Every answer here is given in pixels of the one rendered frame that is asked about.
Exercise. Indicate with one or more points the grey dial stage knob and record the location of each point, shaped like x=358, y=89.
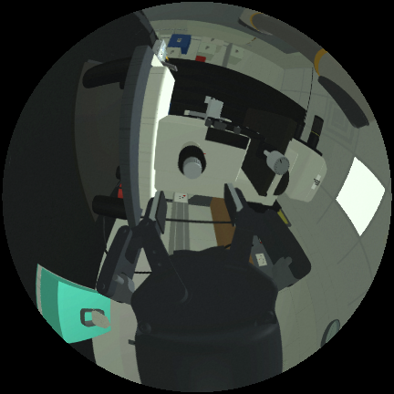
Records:
x=278, y=163

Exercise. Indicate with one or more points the cream microscope body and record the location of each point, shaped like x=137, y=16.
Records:
x=172, y=141

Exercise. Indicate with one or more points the white ceiling light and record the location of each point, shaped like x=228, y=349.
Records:
x=360, y=195

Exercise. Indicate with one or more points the blue box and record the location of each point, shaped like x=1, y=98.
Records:
x=180, y=41

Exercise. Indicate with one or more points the black microscope stage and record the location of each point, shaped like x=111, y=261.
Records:
x=227, y=139

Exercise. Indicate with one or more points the white socket plate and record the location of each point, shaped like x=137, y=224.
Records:
x=181, y=197

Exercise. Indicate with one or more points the brown pad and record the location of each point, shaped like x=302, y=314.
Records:
x=220, y=221

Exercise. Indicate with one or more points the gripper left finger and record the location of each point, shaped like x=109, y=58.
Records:
x=154, y=252

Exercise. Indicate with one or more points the grey curved panel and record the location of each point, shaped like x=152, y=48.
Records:
x=130, y=129

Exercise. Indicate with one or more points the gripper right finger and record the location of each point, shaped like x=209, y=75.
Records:
x=271, y=227

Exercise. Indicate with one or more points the light grey objective block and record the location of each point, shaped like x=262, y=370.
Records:
x=214, y=107

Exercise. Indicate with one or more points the small black cylinder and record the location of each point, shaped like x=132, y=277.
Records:
x=107, y=205

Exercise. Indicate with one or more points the grey box with white label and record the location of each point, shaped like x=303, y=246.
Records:
x=261, y=259

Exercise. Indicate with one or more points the silver metal bracket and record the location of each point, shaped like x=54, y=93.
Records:
x=161, y=50

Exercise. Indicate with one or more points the grey focus knob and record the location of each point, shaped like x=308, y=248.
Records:
x=193, y=168

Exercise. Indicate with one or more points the red box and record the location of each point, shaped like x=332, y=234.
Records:
x=200, y=58

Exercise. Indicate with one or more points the black bench mat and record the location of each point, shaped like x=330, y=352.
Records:
x=234, y=86

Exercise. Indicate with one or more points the black focus stop collar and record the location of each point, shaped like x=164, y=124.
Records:
x=184, y=153

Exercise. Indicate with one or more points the teal box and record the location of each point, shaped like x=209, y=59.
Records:
x=70, y=307

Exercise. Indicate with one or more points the black eyepiece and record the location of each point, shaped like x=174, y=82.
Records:
x=316, y=126

